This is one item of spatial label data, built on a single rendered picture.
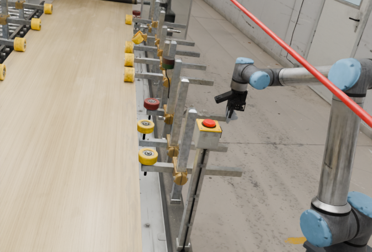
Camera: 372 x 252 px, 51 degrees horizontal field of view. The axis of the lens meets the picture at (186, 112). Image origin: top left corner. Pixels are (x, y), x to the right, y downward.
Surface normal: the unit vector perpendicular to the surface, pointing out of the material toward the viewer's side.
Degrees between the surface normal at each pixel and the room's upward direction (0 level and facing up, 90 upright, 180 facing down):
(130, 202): 0
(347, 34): 90
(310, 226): 95
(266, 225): 0
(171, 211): 0
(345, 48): 90
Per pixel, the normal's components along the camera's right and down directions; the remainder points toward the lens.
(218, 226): 0.17, -0.88
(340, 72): -0.87, -0.07
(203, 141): 0.13, 0.46
